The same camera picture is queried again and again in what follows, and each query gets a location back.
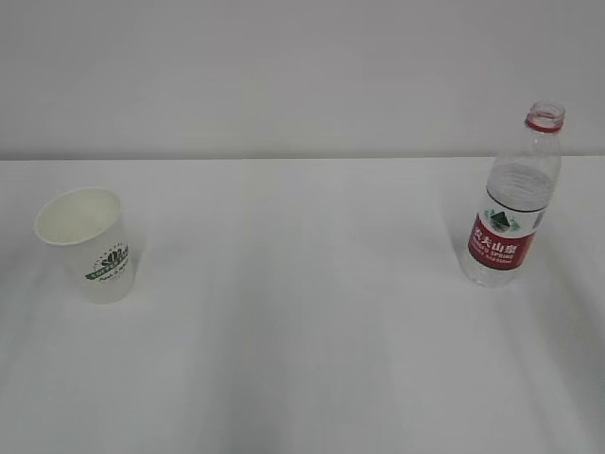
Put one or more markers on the white paper cup green logo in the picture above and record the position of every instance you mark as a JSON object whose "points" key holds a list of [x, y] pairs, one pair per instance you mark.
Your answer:
{"points": [[84, 231]]}

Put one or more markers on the clear water bottle red label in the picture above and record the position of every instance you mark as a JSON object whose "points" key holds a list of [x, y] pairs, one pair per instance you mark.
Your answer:
{"points": [[518, 190]]}

